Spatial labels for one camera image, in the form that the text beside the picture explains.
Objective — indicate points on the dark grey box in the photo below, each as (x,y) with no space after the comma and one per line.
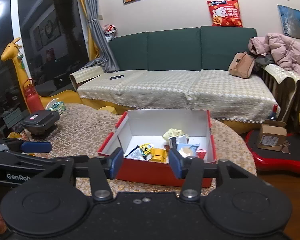
(12,118)

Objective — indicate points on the red round stool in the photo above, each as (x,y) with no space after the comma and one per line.
(277,165)

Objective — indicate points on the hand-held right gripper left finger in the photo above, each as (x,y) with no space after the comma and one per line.
(115,162)

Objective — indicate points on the yellow curtain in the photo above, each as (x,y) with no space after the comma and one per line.
(90,45)

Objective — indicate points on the white red plush toy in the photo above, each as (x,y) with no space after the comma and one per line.
(110,31)

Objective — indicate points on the red cardboard box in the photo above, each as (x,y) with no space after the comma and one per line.
(145,173)

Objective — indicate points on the green tissue pack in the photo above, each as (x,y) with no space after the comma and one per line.
(56,107)

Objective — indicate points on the blue pillow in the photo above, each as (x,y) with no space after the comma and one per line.
(293,22)

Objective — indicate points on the dark bottle red cap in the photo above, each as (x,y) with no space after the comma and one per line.
(273,113)

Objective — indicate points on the blue cookie snack packet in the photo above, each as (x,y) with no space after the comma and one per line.
(187,150)

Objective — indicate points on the yellow snack packet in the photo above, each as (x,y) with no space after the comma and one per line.
(157,155)

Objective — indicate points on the green sofa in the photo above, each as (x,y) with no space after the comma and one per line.
(172,50)

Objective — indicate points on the red snack packet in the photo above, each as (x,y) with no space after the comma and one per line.
(201,153)

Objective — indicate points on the grey curtain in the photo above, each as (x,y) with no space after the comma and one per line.
(100,42)

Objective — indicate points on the beige armrest cover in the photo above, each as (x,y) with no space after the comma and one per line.
(285,77)
(85,76)

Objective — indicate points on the silver foil snack packet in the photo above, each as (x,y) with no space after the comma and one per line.
(181,140)

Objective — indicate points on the yellow giraffe toy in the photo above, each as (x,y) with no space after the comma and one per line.
(17,67)

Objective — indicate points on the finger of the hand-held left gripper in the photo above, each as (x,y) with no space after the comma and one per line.
(27,160)
(37,147)

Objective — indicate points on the pink puffer jacket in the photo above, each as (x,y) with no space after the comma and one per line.
(287,52)

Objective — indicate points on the small cardboard box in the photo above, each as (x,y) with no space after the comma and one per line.
(271,137)

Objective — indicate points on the black case with red label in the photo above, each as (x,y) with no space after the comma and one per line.
(40,120)

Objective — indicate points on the beige sofa cover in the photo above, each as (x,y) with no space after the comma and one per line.
(165,90)

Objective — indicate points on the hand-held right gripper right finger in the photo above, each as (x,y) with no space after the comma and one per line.
(176,162)

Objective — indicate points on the slim dark remote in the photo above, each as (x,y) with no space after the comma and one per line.
(117,77)

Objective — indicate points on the small brown figurine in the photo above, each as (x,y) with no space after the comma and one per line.
(286,148)

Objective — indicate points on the red printed pillow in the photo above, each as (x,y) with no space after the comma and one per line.
(225,12)

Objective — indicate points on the yellow black white packet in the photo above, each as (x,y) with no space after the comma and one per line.
(142,150)

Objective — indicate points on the red water bottle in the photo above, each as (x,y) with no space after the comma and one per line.
(33,102)

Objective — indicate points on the dark grey cloth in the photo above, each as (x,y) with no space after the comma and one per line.
(263,61)

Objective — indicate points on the tan bag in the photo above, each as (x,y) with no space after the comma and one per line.
(241,66)

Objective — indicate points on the dark glass window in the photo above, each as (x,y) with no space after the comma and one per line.
(52,30)

